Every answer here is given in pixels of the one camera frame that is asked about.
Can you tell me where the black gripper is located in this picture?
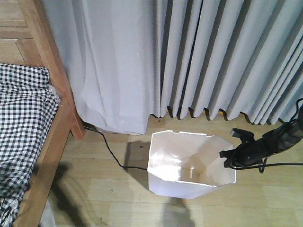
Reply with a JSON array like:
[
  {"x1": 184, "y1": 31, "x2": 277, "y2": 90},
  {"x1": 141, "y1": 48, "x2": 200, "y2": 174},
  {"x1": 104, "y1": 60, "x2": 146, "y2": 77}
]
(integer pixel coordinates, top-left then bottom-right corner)
[{"x1": 219, "y1": 128, "x2": 267, "y2": 168}]

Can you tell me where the white plastic trash bin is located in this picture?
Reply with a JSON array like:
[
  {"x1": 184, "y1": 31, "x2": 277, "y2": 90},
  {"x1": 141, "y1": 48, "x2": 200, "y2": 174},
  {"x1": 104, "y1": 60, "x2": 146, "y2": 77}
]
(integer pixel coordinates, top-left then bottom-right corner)
[{"x1": 147, "y1": 130, "x2": 236, "y2": 199}]

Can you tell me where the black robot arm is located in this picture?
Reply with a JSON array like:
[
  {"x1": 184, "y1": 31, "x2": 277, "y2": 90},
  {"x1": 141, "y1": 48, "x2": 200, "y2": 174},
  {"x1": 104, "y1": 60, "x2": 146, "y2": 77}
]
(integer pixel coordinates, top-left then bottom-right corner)
[{"x1": 219, "y1": 98, "x2": 303, "y2": 174}]

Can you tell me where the grey pleated curtain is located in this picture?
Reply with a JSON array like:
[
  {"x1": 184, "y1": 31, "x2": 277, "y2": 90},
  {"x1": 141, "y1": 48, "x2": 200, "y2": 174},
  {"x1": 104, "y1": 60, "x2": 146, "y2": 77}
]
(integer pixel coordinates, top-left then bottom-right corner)
[{"x1": 152, "y1": 0, "x2": 303, "y2": 124}]

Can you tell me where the white sheer curtain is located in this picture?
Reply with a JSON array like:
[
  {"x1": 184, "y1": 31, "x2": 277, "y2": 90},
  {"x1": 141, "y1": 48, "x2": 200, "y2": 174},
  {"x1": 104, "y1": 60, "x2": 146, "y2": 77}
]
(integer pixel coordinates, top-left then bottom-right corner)
[{"x1": 43, "y1": 0, "x2": 160, "y2": 134}]

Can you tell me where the grey round rug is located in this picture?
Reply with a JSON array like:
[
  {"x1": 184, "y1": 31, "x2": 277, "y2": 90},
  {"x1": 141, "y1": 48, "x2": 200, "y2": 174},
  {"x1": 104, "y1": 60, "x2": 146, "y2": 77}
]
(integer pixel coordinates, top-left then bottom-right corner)
[{"x1": 38, "y1": 200, "x2": 56, "y2": 227}]

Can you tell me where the checkered duvet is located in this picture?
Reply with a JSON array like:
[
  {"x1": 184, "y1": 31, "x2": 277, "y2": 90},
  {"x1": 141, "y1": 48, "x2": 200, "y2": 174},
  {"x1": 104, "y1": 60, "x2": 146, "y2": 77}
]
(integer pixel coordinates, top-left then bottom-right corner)
[{"x1": 0, "y1": 89, "x2": 59, "y2": 227}]

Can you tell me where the checkered pillow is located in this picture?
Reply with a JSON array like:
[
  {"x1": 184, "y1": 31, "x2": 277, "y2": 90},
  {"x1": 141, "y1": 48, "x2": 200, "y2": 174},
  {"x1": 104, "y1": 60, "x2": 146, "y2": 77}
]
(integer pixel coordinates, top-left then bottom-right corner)
[{"x1": 0, "y1": 63, "x2": 50, "y2": 89}]

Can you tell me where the black power cord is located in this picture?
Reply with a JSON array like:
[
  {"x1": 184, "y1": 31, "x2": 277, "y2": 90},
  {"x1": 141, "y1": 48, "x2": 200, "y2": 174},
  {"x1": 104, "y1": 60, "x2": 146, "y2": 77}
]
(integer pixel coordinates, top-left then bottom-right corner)
[{"x1": 82, "y1": 122, "x2": 149, "y2": 170}]

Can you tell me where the wooden bed frame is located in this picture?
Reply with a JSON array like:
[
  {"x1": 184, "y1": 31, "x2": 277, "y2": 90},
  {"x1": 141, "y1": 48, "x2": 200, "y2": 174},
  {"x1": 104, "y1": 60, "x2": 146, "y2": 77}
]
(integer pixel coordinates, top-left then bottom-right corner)
[{"x1": 0, "y1": 0, "x2": 85, "y2": 227}]

